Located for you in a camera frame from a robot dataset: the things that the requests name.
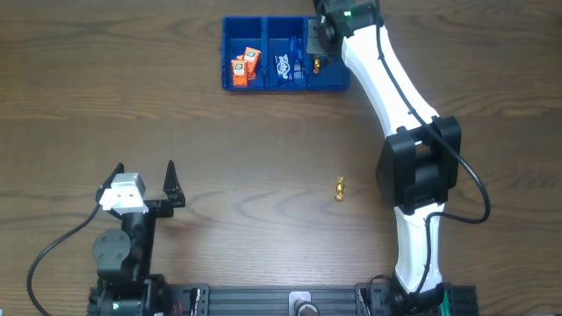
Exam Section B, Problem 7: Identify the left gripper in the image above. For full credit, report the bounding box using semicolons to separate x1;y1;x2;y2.
95;159;187;219

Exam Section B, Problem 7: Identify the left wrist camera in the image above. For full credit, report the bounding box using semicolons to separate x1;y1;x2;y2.
98;172;149;215

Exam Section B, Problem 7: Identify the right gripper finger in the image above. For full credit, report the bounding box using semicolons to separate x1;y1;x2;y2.
306;18;332;56

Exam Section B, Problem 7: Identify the black cable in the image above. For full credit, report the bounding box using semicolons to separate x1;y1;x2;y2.
25;202;103;316
421;126;492;226

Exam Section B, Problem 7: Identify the blue tray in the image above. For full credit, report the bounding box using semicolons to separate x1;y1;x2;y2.
221;16;352;93

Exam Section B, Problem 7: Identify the mounting rail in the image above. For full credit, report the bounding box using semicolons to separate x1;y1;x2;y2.
87;284;479;316

